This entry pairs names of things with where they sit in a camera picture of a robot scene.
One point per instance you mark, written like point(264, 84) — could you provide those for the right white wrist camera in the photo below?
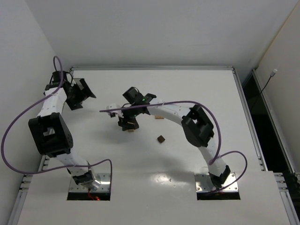
point(113, 113)

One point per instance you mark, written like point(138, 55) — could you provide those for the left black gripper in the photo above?
point(79, 93)

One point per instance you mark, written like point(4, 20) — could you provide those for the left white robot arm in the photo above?
point(50, 132)

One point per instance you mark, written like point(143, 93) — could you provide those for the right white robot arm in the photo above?
point(198, 128)

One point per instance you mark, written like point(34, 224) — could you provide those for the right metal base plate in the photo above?
point(204, 184)

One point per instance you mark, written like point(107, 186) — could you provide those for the small dark wood block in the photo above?
point(160, 139)

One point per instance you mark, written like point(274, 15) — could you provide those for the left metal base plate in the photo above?
point(101, 184)

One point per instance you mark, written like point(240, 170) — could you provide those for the metal base plate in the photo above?
point(204, 184)
point(101, 184)

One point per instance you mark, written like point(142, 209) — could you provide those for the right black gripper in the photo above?
point(127, 121)

